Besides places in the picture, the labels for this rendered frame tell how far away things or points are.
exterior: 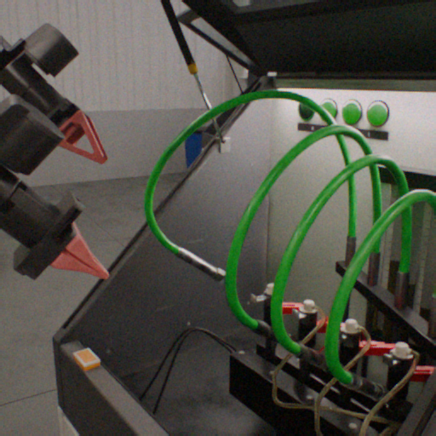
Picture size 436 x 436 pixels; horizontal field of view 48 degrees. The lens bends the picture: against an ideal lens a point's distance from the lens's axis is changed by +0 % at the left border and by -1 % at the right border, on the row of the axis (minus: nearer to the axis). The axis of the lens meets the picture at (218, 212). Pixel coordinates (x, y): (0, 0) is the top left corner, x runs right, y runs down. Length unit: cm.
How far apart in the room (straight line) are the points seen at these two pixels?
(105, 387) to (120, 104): 676
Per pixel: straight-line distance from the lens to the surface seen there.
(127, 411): 82
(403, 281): 80
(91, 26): 745
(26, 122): 55
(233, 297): 65
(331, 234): 109
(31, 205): 58
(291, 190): 115
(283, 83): 111
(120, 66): 750
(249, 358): 88
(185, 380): 110
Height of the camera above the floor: 144
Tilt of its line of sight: 15 degrees down
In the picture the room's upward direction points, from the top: straight up
